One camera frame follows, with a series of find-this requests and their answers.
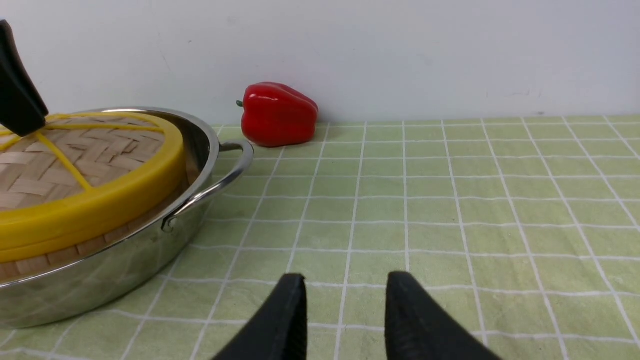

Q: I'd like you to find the woven bamboo steamer lid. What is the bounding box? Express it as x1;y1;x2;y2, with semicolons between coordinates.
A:
1;111;186;264

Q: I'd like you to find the stainless steel pot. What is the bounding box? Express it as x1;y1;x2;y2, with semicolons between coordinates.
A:
0;107;254;330

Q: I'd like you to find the green checkered tablecloth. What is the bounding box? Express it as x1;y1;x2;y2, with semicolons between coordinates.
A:
1;115;640;360

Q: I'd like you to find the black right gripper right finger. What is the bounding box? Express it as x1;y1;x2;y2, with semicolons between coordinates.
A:
384;271;499;360

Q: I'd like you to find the red bell pepper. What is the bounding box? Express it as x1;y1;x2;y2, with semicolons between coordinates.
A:
236;81;319;148

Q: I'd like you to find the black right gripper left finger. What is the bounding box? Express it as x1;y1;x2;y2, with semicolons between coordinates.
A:
214;273;308;360

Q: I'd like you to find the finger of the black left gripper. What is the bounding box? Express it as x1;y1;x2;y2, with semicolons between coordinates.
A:
0;19;50;138

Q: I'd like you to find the bamboo steamer basket yellow rim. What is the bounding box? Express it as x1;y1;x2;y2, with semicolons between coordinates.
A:
0;183;186;281

